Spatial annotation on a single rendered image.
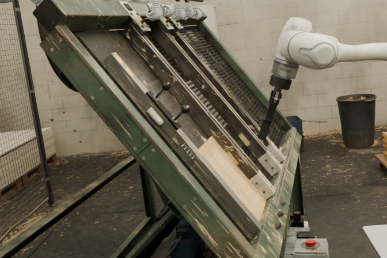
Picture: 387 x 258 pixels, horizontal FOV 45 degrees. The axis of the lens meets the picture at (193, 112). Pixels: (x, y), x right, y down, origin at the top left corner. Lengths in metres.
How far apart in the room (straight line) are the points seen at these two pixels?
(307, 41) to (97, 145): 6.55
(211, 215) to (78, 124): 6.25
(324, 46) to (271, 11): 5.83
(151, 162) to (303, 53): 0.67
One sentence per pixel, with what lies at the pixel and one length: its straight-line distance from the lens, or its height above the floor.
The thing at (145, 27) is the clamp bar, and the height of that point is 1.78.
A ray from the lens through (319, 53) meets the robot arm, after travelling 1.49.
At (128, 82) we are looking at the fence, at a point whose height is 1.56.
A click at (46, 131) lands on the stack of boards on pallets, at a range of 7.58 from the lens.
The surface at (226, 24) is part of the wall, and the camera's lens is 7.29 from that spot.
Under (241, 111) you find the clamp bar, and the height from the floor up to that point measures 1.23.
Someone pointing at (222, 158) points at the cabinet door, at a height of 1.13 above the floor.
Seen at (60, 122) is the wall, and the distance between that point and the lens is 7.97.
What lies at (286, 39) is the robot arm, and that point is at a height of 1.66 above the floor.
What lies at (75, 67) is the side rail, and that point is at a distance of 1.80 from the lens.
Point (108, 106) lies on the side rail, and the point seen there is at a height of 1.50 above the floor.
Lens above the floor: 1.72
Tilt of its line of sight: 9 degrees down
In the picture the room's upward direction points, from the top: 7 degrees counter-clockwise
